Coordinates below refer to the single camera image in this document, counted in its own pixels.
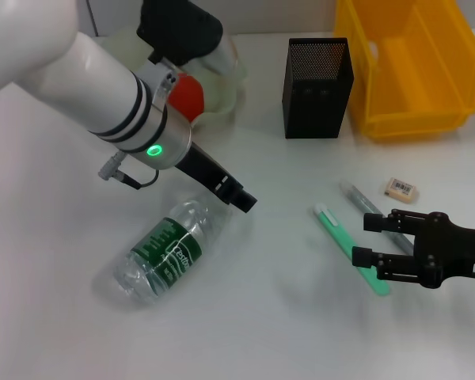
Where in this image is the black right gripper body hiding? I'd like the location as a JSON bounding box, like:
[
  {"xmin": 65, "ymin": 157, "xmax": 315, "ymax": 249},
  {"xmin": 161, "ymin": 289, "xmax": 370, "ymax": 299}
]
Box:
[{"xmin": 413, "ymin": 211, "xmax": 475, "ymax": 289}]

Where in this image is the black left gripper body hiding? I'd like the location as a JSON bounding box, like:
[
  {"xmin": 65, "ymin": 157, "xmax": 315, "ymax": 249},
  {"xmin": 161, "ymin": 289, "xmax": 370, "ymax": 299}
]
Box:
[{"xmin": 173, "ymin": 141, "xmax": 245, "ymax": 205}]

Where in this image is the beige eraser with barcode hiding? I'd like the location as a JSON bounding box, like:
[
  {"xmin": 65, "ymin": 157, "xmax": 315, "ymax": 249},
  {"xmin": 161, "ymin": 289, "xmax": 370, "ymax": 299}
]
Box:
[{"xmin": 383, "ymin": 177, "xmax": 420, "ymax": 204}]

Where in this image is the green pen white cap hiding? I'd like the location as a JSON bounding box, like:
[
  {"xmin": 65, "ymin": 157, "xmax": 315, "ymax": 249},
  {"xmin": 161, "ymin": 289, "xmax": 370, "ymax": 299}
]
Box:
[{"xmin": 313, "ymin": 203, "xmax": 392, "ymax": 297}]

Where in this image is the clear water bottle green label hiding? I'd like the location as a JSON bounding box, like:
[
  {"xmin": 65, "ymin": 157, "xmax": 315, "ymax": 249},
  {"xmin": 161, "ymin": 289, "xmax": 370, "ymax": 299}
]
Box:
[{"xmin": 112, "ymin": 199, "xmax": 238, "ymax": 306}]

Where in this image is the grey pen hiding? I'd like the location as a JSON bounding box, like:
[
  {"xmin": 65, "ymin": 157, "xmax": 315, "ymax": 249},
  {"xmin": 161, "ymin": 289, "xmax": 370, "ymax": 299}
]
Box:
[{"xmin": 339, "ymin": 180, "xmax": 415, "ymax": 257}]

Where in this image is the pale green glass fruit bowl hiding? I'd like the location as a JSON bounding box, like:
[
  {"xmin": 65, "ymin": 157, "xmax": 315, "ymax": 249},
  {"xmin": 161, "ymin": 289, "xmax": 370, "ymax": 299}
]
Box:
[{"xmin": 102, "ymin": 31, "xmax": 249, "ymax": 130}]

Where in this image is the black mesh pen holder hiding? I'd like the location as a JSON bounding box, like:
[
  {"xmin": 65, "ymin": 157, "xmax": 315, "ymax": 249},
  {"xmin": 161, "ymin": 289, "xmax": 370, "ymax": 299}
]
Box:
[{"xmin": 281, "ymin": 37, "xmax": 355, "ymax": 139}]

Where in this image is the yellow plastic storage bin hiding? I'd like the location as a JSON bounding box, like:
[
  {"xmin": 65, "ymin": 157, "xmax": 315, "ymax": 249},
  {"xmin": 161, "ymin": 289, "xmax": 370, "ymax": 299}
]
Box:
[{"xmin": 332, "ymin": 0, "xmax": 475, "ymax": 139}]

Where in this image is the left gripper cable with connector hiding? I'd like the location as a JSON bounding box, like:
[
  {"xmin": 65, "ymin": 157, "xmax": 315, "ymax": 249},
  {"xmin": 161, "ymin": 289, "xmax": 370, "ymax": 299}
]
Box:
[{"xmin": 97, "ymin": 154, "xmax": 162, "ymax": 192}]

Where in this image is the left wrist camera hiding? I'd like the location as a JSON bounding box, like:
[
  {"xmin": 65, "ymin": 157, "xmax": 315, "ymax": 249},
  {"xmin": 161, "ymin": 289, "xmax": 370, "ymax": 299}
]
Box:
[{"xmin": 136, "ymin": 0, "xmax": 238, "ymax": 76}]

